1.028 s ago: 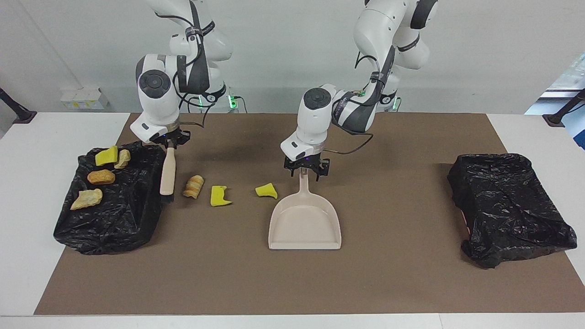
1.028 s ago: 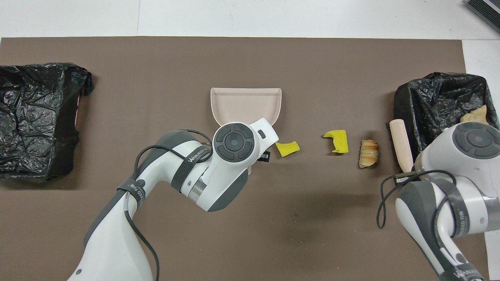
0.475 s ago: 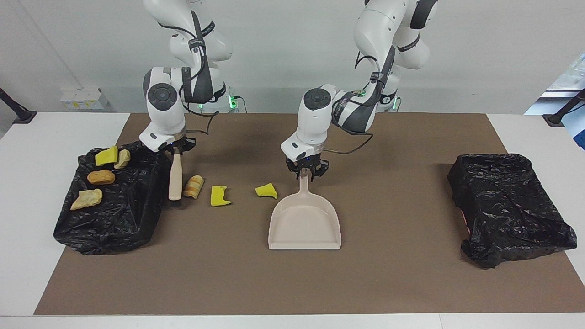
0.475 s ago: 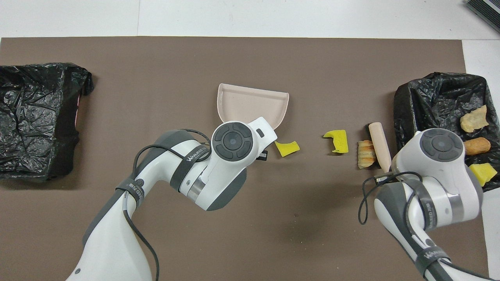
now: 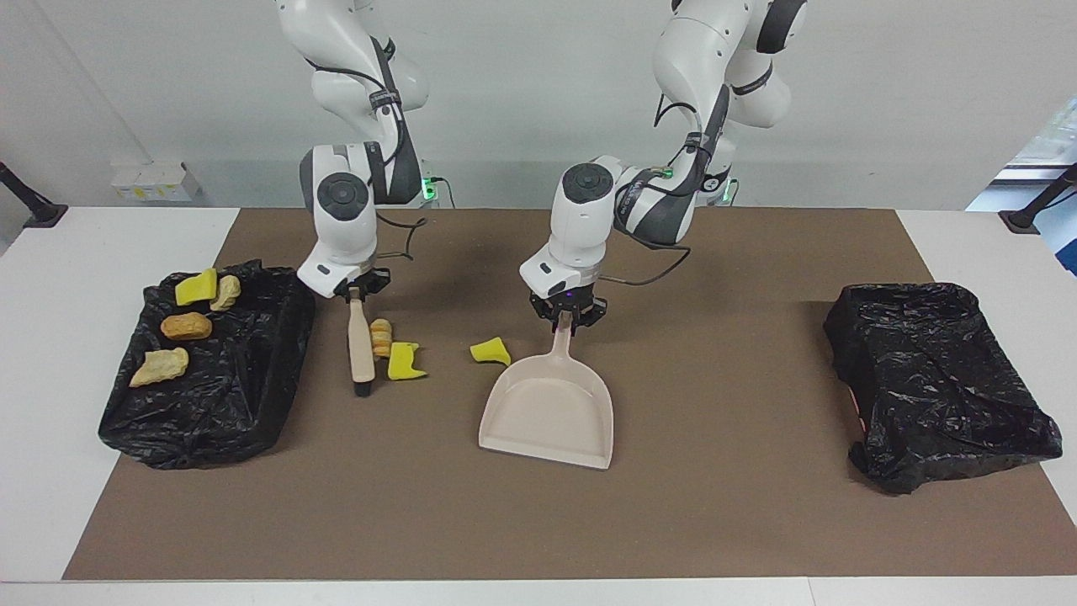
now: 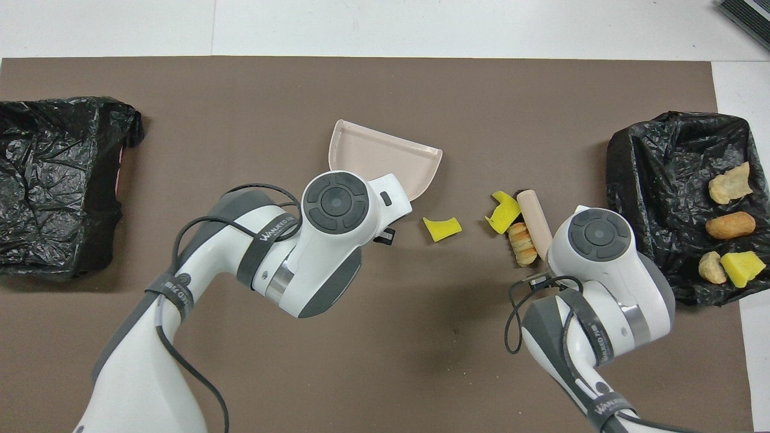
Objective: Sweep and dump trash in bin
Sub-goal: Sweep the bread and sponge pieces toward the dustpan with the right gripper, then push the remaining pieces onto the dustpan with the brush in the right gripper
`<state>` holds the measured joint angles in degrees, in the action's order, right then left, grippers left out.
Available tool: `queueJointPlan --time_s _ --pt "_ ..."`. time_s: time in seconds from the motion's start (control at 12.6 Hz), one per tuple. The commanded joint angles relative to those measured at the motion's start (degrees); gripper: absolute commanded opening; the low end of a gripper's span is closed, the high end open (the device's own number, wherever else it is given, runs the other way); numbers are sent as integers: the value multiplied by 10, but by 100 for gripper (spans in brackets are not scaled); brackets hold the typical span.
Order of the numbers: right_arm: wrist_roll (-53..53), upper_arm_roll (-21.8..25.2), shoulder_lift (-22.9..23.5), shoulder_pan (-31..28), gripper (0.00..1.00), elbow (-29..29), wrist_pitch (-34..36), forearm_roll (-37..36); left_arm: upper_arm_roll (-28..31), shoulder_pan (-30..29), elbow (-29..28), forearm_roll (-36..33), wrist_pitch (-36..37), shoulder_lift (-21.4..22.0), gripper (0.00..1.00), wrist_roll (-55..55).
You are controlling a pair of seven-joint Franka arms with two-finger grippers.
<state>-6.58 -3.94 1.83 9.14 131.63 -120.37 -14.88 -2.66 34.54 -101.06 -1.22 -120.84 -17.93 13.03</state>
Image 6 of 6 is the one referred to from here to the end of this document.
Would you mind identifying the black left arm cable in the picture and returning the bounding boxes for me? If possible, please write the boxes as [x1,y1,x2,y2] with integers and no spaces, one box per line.
[153,182,304,433]

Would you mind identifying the pale cream pastry piece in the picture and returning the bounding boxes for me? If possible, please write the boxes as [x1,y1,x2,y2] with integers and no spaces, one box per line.
[708,161,754,206]

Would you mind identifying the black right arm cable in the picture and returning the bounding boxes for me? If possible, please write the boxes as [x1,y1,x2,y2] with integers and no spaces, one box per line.
[504,275,578,355]

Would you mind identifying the brown bread roll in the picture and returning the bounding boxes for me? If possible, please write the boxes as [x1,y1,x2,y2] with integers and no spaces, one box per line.
[705,210,757,240]

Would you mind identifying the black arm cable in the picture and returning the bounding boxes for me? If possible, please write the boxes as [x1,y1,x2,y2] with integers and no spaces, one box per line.
[153,182,304,433]
[504,275,578,355]

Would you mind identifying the black bag lined trash bin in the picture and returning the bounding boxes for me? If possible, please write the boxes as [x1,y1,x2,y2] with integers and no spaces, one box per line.
[0,96,145,282]
[606,111,770,307]

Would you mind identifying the dark ribbed device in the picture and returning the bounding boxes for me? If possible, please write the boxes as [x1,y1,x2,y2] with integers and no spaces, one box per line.
[716,0,770,34]

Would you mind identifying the large brown paper table mat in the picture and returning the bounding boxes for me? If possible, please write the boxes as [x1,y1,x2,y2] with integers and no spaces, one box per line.
[0,56,754,433]

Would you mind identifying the small curved yellow sponge piece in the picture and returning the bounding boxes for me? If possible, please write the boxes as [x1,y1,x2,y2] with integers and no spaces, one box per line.
[422,216,463,243]

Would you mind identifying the beige plastic dustpan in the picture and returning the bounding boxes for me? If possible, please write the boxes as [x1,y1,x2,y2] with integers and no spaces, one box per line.
[328,119,444,202]

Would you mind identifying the thick yellow sponge piece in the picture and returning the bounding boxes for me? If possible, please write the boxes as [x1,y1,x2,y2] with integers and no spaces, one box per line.
[720,251,768,289]

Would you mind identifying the orange striped croissant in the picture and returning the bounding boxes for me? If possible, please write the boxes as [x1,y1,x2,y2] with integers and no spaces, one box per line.
[698,251,728,285]
[507,222,538,267]

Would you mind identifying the notched yellow sponge piece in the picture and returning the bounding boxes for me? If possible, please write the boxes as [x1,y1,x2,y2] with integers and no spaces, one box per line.
[485,191,522,235]

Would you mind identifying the beige hand brush black bristles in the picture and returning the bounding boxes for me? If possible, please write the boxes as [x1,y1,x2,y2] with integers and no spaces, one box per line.
[511,189,554,263]

